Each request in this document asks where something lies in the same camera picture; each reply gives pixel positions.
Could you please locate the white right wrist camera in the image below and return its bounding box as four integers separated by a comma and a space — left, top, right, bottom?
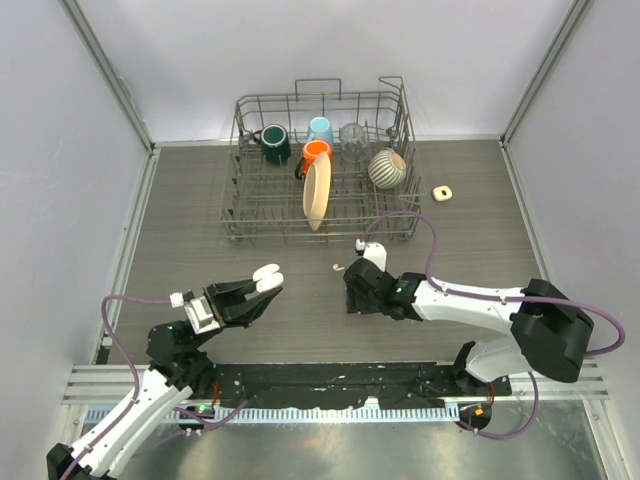
355, 239, 387, 272

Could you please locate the beige earbud charging case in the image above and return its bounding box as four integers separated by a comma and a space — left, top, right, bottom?
432, 185, 453, 202

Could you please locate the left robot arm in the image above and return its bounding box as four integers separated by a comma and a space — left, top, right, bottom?
46, 272, 284, 479

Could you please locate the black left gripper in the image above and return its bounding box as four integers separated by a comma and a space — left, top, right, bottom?
190, 272, 280, 350

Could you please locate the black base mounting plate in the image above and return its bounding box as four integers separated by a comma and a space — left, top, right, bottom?
195, 362, 512, 410

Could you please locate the beige plate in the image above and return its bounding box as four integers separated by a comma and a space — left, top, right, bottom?
303, 153, 332, 231

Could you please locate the white slotted cable duct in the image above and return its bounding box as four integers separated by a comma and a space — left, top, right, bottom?
84, 403, 459, 426

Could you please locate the orange mug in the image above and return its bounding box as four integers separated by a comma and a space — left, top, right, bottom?
294, 140, 333, 180

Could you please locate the clear glass cup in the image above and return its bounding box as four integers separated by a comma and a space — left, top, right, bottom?
339, 122, 369, 163

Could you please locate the striped ceramic bowl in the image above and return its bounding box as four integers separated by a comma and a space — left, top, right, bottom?
367, 148, 407, 190

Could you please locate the grey wire dish rack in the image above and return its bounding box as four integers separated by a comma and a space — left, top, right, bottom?
220, 76, 423, 242

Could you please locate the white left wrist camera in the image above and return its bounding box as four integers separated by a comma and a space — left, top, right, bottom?
169, 291, 221, 335

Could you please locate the white earbud charging case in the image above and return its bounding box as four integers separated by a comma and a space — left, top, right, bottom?
252, 263, 284, 293

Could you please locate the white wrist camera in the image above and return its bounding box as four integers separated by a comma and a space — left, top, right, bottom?
355, 239, 387, 272
169, 291, 221, 335

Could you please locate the dark green mug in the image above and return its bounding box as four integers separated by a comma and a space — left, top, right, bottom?
251, 124, 291, 165

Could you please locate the light blue mug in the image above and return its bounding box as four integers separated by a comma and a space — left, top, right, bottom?
305, 116, 334, 147

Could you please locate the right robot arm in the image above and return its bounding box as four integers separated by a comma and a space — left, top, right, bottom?
343, 257, 594, 395

